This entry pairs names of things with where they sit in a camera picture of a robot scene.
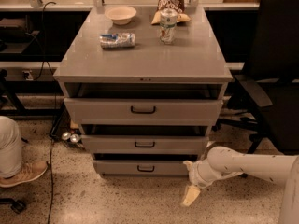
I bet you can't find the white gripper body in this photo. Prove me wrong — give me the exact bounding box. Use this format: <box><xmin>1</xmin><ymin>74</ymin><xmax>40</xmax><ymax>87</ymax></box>
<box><xmin>188</xmin><ymin>160</ymin><xmax>241</xmax><ymax>189</ymax></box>

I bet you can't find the grey bottom drawer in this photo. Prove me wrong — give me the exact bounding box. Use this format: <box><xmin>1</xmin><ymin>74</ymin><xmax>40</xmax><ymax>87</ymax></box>
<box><xmin>93</xmin><ymin>161</ymin><xmax>188</xmax><ymax>176</ymax></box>

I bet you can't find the grey drawer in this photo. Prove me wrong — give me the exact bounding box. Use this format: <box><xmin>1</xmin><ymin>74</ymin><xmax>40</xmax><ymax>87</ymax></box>
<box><xmin>82</xmin><ymin>135</ymin><xmax>208</xmax><ymax>155</ymax></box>
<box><xmin>93</xmin><ymin>161</ymin><xmax>188</xmax><ymax>176</ymax></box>
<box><xmin>64</xmin><ymin>98</ymin><xmax>222</xmax><ymax>126</ymax></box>

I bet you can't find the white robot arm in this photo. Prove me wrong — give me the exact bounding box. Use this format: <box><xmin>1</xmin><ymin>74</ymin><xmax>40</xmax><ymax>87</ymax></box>
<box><xmin>181</xmin><ymin>147</ymin><xmax>299</xmax><ymax>224</ymax></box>

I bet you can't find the grey drawer cabinet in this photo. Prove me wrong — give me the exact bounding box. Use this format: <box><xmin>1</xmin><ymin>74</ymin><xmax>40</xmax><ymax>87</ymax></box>
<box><xmin>53</xmin><ymin>5</ymin><xmax>234</xmax><ymax>178</ymax></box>

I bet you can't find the grey middle drawer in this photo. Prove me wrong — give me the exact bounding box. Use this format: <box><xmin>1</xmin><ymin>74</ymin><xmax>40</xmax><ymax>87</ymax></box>
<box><xmin>82</xmin><ymin>135</ymin><xmax>208</xmax><ymax>155</ymax></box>

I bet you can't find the grey top drawer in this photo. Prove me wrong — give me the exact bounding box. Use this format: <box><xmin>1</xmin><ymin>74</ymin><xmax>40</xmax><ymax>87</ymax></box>
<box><xmin>64</xmin><ymin>98</ymin><xmax>222</xmax><ymax>126</ymax></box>

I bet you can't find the black office chair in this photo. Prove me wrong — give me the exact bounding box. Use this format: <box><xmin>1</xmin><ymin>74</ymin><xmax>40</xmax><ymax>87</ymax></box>
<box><xmin>217</xmin><ymin>0</ymin><xmax>299</xmax><ymax>155</ymax></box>

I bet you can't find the crushed silver blue can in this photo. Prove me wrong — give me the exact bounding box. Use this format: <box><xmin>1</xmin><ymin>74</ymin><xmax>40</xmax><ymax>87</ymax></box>
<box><xmin>99</xmin><ymin>33</ymin><xmax>135</xmax><ymax>49</ymax></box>

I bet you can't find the clear plastic water bottle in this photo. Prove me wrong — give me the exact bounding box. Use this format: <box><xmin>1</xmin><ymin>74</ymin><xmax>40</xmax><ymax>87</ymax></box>
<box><xmin>160</xmin><ymin>8</ymin><xmax>178</xmax><ymax>44</ymax></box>

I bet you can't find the tan sneaker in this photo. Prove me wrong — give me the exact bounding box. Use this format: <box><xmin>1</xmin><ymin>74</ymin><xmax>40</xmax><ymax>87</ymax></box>
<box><xmin>0</xmin><ymin>161</ymin><xmax>48</xmax><ymax>188</ymax></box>

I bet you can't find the beige paper bowl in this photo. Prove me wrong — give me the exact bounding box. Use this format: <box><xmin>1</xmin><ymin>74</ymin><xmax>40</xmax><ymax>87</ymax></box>
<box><xmin>105</xmin><ymin>6</ymin><xmax>136</xmax><ymax>25</ymax></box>

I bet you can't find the brown chip bag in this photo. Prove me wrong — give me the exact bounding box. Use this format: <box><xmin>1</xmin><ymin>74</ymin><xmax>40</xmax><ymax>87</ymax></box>
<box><xmin>151</xmin><ymin>0</ymin><xmax>191</xmax><ymax>25</ymax></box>

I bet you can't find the black chair caster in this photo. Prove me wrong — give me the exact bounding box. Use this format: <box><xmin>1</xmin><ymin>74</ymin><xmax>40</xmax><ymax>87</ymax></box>
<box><xmin>0</xmin><ymin>198</ymin><xmax>26</xmax><ymax>214</ymax></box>

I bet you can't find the beige trouser leg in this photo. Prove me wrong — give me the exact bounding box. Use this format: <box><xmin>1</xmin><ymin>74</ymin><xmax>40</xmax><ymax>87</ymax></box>
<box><xmin>0</xmin><ymin>116</ymin><xmax>22</xmax><ymax>178</ymax></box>

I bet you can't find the black power cable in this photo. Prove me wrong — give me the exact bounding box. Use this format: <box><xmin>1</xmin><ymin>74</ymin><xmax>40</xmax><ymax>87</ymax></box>
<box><xmin>25</xmin><ymin>1</ymin><xmax>59</xmax><ymax>224</ymax></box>

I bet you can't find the wall power outlet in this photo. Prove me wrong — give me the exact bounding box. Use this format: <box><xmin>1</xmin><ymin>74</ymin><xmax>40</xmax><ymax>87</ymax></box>
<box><xmin>22</xmin><ymin>71</ymin><xmax>33</xmax><ymax>80</ymax></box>

